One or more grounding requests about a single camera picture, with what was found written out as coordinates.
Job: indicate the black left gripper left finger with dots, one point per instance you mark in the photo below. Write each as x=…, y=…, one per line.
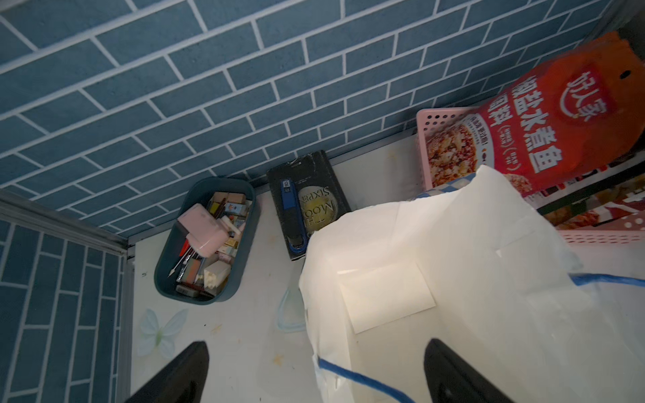
x=182, y=380

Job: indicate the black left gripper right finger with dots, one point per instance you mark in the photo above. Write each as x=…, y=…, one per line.
x=452, y=379

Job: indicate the blue checkered paper bag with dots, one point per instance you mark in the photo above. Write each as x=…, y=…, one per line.
x=540, y=315

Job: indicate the dark teal plastic bin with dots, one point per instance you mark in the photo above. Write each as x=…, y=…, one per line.
x=171, y=255

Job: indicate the blue stapler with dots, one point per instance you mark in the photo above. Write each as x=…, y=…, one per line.
x=294, y=226

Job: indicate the pink perforated plastic basket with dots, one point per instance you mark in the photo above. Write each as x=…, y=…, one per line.
x=429, y=121

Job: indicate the red fish seasoning packet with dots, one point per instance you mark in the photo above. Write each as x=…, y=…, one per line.
x=565, y=117

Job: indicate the aluminium corner frame post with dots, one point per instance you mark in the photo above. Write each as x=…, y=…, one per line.
x=66, y=308

